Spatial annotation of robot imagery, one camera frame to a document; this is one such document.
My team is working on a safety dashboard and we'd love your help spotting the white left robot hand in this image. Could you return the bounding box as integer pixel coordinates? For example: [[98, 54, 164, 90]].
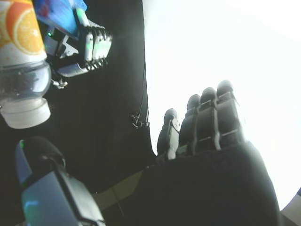
[[15, 79, 283, 226]]

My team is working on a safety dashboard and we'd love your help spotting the light blue plastic packet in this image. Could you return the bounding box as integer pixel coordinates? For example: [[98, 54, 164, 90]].
[[32, 0, 88, 40]]

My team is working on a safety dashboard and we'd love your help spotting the orange juice bottle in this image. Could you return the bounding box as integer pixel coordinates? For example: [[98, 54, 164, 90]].
[[0, 0, 52, 129]]

